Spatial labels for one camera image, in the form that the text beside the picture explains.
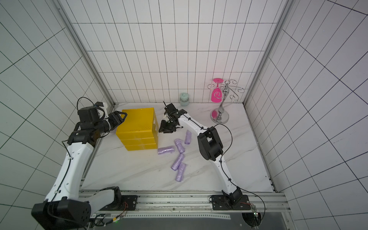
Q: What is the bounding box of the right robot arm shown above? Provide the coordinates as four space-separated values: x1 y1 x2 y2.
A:
159 103 252 210

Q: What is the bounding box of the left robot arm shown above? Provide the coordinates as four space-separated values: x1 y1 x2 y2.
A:
31 102 127 230

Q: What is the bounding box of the yellow drawer cabinet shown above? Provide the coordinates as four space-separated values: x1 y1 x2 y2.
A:
116 108 159 151

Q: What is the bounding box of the mint green jar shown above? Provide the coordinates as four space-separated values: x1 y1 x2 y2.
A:
179 93 189 106

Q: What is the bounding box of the purple bag roll left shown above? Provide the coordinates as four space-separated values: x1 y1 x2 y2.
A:
158 146 175 155

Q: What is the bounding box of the purple bag roll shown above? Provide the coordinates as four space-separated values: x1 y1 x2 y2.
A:
175 163 186 182
185 130 192 145
158 146 175 155
174 139 186 154
171 153 185 171

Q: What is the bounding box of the purple bag roll upper middle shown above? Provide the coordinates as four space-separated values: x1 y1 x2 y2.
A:
174 139 186 154

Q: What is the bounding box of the purple bag roll top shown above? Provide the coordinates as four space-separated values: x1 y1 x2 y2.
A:
185 130 192 145

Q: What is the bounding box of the purple bag roll lower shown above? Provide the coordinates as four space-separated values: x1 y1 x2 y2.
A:
171 153 185 171

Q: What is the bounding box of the pink plastic wine glass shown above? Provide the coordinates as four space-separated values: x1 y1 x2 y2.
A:
211 78 224 103

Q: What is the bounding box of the chrome glass rack stand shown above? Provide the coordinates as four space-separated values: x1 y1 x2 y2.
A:
207 79 245 124

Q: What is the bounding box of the purple bag roll bottom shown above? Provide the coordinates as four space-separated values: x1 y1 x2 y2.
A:
175 163 186 182

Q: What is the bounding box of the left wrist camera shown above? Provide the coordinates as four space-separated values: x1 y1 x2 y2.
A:
94 102 108 119

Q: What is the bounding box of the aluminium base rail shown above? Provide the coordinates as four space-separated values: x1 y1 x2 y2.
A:
56 190 291 222

